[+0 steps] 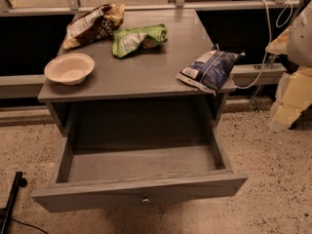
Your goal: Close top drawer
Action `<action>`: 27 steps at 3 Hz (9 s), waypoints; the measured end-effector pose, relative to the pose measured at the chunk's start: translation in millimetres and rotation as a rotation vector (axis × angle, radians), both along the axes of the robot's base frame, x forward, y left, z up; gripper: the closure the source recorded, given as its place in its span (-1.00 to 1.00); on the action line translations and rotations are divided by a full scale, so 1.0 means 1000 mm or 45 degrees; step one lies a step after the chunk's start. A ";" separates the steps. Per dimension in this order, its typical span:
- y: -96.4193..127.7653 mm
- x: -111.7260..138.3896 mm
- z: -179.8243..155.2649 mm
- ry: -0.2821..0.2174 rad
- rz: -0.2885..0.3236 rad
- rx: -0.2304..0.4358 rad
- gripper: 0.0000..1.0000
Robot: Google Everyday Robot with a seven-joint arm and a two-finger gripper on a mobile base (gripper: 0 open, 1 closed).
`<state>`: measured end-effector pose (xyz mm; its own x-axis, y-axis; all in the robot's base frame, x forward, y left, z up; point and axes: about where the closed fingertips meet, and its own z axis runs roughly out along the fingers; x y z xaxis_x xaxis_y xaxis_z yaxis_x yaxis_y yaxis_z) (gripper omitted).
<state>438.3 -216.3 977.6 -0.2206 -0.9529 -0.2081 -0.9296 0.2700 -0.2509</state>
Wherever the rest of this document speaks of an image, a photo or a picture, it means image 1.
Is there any black stand leg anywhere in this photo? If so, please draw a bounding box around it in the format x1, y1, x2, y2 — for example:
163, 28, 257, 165
0, 172, 27, 234

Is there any metal railing frame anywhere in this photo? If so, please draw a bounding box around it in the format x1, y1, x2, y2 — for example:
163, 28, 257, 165
0, 0, 307, 99

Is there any blue chip bag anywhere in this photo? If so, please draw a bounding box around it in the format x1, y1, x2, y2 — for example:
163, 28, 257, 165
176, 48, 246, 95

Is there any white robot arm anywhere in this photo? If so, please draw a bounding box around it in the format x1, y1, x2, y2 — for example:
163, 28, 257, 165
265, 1, 312, 132

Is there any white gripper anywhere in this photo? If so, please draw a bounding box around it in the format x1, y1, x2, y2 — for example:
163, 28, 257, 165
265, 27, 312, 131

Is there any brown chip bag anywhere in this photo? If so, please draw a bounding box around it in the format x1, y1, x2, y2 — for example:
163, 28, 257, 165
63, 4, 125, 50

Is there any grey wooden drawer cabinet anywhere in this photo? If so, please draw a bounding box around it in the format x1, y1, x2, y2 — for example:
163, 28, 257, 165
38, 9, 234, 143

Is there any green chip bag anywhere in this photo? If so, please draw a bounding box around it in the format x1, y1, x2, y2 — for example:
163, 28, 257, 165
112, 23, 168, 59

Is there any grey top drawer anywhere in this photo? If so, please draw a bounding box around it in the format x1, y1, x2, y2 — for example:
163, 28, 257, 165
31, 96, 249, 214

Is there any white round bowl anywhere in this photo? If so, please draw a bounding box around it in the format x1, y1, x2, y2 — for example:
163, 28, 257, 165
44, 54, 95, 85

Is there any white hanging cable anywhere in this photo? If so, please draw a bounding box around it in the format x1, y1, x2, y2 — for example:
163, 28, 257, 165
231, 0, 294, 91

